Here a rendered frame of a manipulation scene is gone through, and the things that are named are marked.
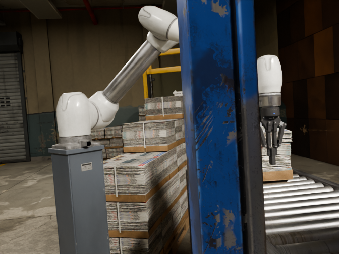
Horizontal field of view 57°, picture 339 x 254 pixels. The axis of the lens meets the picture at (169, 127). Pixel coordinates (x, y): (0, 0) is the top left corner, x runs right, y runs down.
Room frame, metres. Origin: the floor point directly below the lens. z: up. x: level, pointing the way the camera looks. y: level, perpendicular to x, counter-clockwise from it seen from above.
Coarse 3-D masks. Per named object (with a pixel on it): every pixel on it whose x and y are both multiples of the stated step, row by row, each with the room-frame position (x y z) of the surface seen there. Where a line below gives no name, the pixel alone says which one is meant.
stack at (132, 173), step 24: (120, 168) 1.90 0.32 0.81; (144, 168) 1.87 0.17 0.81; (168, 168) 2.41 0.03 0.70; (120, 192) 1.90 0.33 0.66; (144, 192) 1.86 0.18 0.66; (168, 192) 2.35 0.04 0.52; (120, 216) 1.91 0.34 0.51; (144, 216) 1.87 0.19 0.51; (168, 216) 2.31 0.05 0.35; (120, 240) 1.91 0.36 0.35; (144, 240) 1.87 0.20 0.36
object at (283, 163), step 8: (264, 136) 1.36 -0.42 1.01; (288, 136) 1.36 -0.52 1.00; (288, 144) 1.37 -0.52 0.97; (264, 152) 1.37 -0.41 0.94; (280, 152) 1.37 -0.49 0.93; (288, 152) 1.37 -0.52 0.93; (264, 160) 1.37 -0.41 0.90; (280, 160) 1.37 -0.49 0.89; (288, 160) 1.37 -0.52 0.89; (264, 168) 1.37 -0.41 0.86; (272, 168) 1.37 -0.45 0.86; (280, 168) 1.37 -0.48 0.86; (288, 168) 1.37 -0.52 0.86
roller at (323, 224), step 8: (280, 224) 0.88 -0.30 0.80; (288, 224) 0.88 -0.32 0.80; (296, 224) 0.87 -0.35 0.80; (304, 224) 0.87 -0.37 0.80; (312, 224) 0.87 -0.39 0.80; (320, 224) 0.87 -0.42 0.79; (328, 224) 0.87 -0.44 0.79; (336, 224) 0.87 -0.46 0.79; (272, 232) 0.85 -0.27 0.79; (280, 232) 0.85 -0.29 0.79; (288, 232) 0.86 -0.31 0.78
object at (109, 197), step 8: (168, 176) 2.39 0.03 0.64; (160, 184) 2.18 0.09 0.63; (152, 192) 1.99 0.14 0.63; (184, 192) 2.86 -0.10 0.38; (112, 200) 1.92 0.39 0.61; (120, 200) 1.90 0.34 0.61; (128, 200) 1.89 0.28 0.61; (136, 200) 1.88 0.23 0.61; (144, 200) 1.86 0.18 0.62; (176, 200) 2.56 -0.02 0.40; (168, 208) 2.33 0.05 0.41; (160, 216) 2.12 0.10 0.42; (184, 216) 2.80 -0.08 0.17; (112, 232) 1.92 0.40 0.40; (128, 232) 1.90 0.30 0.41; (136, 232) 1.88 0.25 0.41; (144, 232) 1.87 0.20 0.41; (152, 232) 1.94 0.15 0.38; (168, 240) 2.27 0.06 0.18
